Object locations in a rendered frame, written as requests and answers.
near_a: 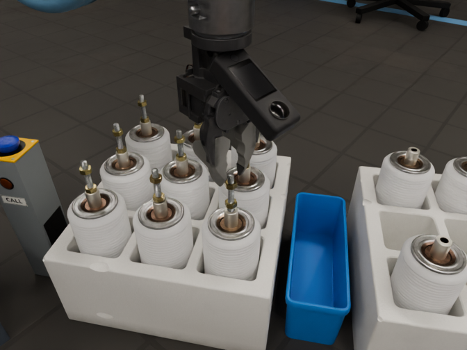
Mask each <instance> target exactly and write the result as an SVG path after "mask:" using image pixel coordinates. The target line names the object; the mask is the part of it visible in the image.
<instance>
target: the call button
mask: <svg viewBox="0 0 467 350"><path fill-rule="evenodd" d="M19 143H20V141H19V138H18V137H17V136H14V135H7V136H3V137H0V152H1V153H9V152H11V151H14V150H16V149H17V148H18V147H19Z"/></svg>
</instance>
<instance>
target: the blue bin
mask: <svg viewBox="0 0 467 350"><path fill-rule="evenodd" d="M285 300H286V304H287V308H286V325H285V334H286V336H288V337H289V338H293V339H297V340H304V341H309V342H316V343H320V344H328V345H332V344H333V343H335V341H336V338H337V335H338V332H339V331H340V328H341V325H342V323H343V320H344V318H345V316H346V315H347V314H348V313H349V311H350V307H351V301H350V273H349V259H348V245H347V217H346V203H345V200H344V199H343V198H341V197H335V196H329V195H322V194H311V193H305V192H300V193H298V194H297V195H296V198H295V211H294V218H293V231H292V238H291V245H290V258H289V264H288V278H287V284H286V297H285Z"/></svg>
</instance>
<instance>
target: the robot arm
mask: <svg viewBox="0 0 467 350"><path fill-rule="evenodd" d="M18 1H19V2H20V3H22V4H24V5H25V6H28V7H29V8H32V9H34V10H38V11H41V12H44V13H64V12H67V11H70V10H74V9H77V8H80V7H81V6H86V5H88V4H90V3H93V2H95V1H96V0H18ZM254 10H255V0H188V19H189V25H186V26H183V34H184V37H185V38H187V39H189V40H191V45H192V65H191V64H189V65H190V66H192V68H190V69H188V66H189V65H187V66H186V73H184V74H180V75H178V76H176V78H177V92H178V100H179V112H180V113H183V114H184V115H186V116H187V117H188V119H190V120H192V121H194V122H195V123H197V124H199V123H202V122H203V124H202V125H201V128H200V130H199V136H200V140H195V141H194V142H193V145H192V148H193V151H194V153H195V155H196V156H197V157H198V158H199V159H200V160H201V161H202V162H203V163H204V164H205V165H206V166H207V167H208V171H209V173H210V175H211V178H212V179H213V181H214V182H215V183H216V184H217V185H218V186H220V187H221V186H222V185H223V184H224V182H225V181H226V180H227V179H228V176H227V173H226V170H227V165H228V164H227V152H228V150H229V147H230V145H231V146H232V147H233V148H234V149H235V150H236V152H237V154H238V161H237V163H236V166H237V173H238V175H239V176H240V175H242V174H243V173H244V171H245V170H246V168H247V166H248V164H249V161H250V159H251V157H252V154H253V153H254V148H255V145H256V143H257V142H258V138H259V133H261V134H262V135H263V137H264V138H265V139H266V140H267V141H273V140H274V139H276V138H277V137H279V136H280V135H283V134H284V133H285V132H287V131H289V130H291V129H292V128H293V127H294V126H295V125H296V124H297V123H298V121H299V120H300V118H301V116H300V114H299V113H298V111H297V110H296V109H295V108H294V107H293V105H292V104H291V103H290V102H289V100H287V98H286V97H285V96H284V95H283V94H282V93H281V91H280V90H279V89H278V88H277V87H276V85H275V84H274V83H273V82H272V81H271V80H270V79H269V78H268V76H267V75H266V74H265V73H264V72H263V70H262V69H261V68H260V67H259V66H258V65H257V64H256V63H255V62H254V60H253V59H252V58H251V57H250V55H249V54H248V53H247V52H246V50H244V48H245V47H248V46H249V45H250V44H251V43H252V28H253V27H254ZM192 74H193V75H192ZM189 75H192V76H190V77H187V76H189ZM181 95H182V101H181ZM182 103H183V105H182ZM222 131H223V134H224V136H223V135H222Z"/></svg>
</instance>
